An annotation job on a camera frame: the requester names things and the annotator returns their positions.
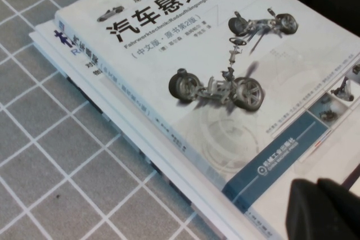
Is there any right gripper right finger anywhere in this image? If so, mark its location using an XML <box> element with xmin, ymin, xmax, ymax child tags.
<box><xmin>316</xmin><ymin>177</ymin><xmax>360</xmax><ymax>240</ymax></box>

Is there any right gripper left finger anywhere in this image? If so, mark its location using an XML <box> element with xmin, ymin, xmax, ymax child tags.
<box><xmin>290</xmin><ymin>178</ymin><xmax>321</xmax><ymax>240</ymax></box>

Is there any white book blue lettering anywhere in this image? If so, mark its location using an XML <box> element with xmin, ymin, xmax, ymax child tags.
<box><xmin>35</xmin><ymin>20</ymin><xmax>360</xmax><ymax>240</ymax></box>

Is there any thin white book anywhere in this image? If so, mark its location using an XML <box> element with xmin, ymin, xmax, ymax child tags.
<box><xmin>29</xmin><ymin>31</ymin><xmax>254</xmax><ymax>240</ymax></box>

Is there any white car suspension book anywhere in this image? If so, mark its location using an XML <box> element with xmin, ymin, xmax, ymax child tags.
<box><xmin>55</xmin><ymin>0</ymin><xmax>360</xmax><ymax>206</ymax></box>

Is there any grey checked tablecloth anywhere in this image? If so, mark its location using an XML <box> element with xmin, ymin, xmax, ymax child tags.
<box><xmin>0</xmin><ymin>0</ymin><xmax>262</xmax><ymax>240</ymax></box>

